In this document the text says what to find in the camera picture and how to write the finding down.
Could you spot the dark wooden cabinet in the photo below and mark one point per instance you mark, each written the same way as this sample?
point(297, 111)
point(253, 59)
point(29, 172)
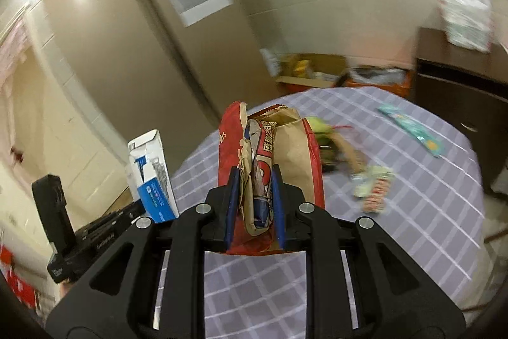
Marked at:
point(468, 89)

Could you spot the red cardboard box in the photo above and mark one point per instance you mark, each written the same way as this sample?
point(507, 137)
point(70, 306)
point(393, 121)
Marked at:
point(328, 71)

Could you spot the gold double-door refrigerator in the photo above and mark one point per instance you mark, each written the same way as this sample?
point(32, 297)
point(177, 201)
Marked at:
point(145, 70)

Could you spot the green vegetable scraps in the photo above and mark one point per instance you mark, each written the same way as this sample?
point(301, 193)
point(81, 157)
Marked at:
point(333, 148)

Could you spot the white blue carton box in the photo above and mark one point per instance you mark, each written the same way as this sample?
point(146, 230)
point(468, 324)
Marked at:
point(151, 176)

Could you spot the red white candy wrapper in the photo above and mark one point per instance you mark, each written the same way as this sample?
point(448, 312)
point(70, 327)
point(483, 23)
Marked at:
point(372, 187)

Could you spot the white plastic bag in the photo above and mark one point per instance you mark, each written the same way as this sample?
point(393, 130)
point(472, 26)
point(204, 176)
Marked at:
point(468, 23)

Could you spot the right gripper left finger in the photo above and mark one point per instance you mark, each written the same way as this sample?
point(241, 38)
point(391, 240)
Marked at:
point(150, 281)

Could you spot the yellow small box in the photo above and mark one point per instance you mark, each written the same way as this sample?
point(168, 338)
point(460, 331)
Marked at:
point(302, 69)

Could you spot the grey plastic bag on floor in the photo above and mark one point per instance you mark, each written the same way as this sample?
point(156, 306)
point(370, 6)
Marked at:
point(377, 75)

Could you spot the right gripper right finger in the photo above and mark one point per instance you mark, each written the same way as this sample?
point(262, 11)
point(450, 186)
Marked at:
point(360, 283)

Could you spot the white interior door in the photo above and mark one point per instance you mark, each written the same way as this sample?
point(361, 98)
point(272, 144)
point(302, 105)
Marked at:
point(54, 139)

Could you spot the teal long snack wrapper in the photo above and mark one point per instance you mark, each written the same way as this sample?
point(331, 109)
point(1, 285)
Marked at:
point(416, 130)

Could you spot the red brown paper snack bag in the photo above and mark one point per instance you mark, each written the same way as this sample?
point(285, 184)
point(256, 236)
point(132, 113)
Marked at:
point(275, 136)

